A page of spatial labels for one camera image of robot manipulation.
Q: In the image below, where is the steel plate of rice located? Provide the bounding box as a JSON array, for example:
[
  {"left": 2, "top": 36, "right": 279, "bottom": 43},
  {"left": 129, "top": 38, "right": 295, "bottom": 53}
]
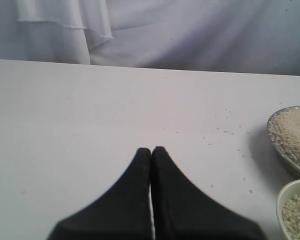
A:
[{"left": 266, "top": 105, "right": 300, "bottom": 179}]

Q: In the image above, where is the white bowl of rice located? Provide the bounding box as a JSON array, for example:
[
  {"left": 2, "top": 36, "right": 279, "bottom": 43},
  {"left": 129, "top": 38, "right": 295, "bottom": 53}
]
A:
[{"left": 276, "top": 179, "right": 300, "bottom": 240}]

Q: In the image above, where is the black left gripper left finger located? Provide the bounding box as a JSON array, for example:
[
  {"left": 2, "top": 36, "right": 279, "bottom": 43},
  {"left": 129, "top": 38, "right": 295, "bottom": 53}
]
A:
[{"left": 48, "top": 148, "right": 152, "bottom": 240}]

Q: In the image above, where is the white backdrop cloth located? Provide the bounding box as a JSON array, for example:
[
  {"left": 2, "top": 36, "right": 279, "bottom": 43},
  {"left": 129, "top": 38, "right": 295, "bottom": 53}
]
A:
[{"left": 0, "top": 0, "right": 300, "bottom": 76}]

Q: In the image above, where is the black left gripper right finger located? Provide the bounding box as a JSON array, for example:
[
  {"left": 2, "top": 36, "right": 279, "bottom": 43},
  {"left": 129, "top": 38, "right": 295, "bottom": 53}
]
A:
[{"left": 151, "top": 146, "right": 266, "bottom": 240}]

